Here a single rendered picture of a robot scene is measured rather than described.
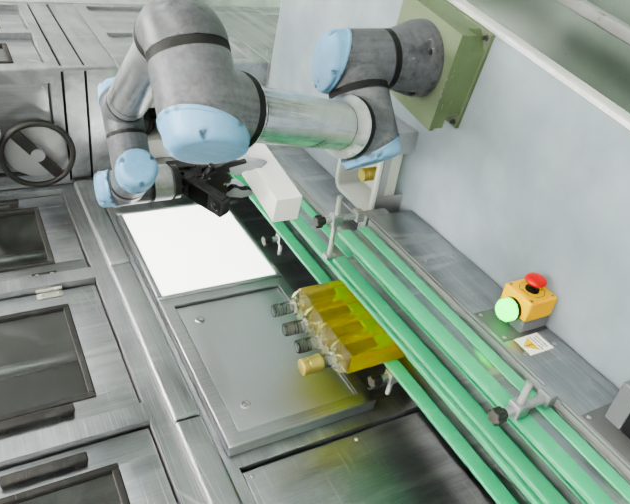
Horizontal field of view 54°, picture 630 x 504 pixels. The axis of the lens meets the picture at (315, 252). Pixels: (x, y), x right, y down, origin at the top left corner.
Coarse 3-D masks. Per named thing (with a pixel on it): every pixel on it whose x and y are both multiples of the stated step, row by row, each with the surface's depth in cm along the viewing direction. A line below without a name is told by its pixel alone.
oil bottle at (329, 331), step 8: (368, 312) 135; (336, 320) 131; (344, 320) 131; (352, 320) 132; (360, 320) 132; (368, 320) 132; (320, 328) 129; (328, 328) 129; (336, 328) 129; (344, 328) 129; (352, 328) 130; (360, 328) 130; (368, 328) 131; (320, 336) 128; (328, 336) 127; (336, 336) 127; (344, 336) 128; (328, 344) 127
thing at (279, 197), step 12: (264, 144) 145; (252, 156) 140; (264, 156) 141; (264, 168) 137; (276, 168) 138; (252, 180) 140; (264, 180) 134; (276, 180) 135; (288, 180) 136; (264, 192) 135; (276, 192) 132; (288, 192) 133; (264, 204) 136; (276, 204) 130; (288, 204) 132; (300, 204) 134; (276, 216) 133; (288, 216) 135
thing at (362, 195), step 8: (336, 176) 161; (344, 176) 161; (352, 176) 162; (376, 176) 145; (336, 184) 162; (344, 184) 161; (352, 184) 162; (360, 184) 162; (368, 184) 161; (376, 184) 146; (344, 192) 159; (352, 192) 159; (360, 192) 159; (368, 192) 159; (376, 192) 147; (352, 200) 156; (360, 200) 156; (368, 200) 156; (368, 208) 150
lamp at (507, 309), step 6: (504, 300) 114; (510, 300) 114; (516, 300) 114; (498, 306) 114; (504, 306) 113; (510, 306) 113; (516, 306) 113; (498, 312) 115; (504, 312) 113; (510, 312) 113; (516, 312) 113; (504, 318) 114; (510, 318) 113; (516, 318) 114
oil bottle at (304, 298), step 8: (304, 288) 138; (312, 288) 139; (320, 288) 139; (328, 288) 139; (336, 288) 140; (344, 288) 140; (296, 296) 136; (304, 296) 136; (312, 296) 136; (320, 296) 136; (328, 296) 137; (336, 296) 138; (344, 296) 139; (352, 296) 140; (296, 304) 136; (304, 304) 135; (312, 304) 135; (296, 312) 136; (304, 312) 136
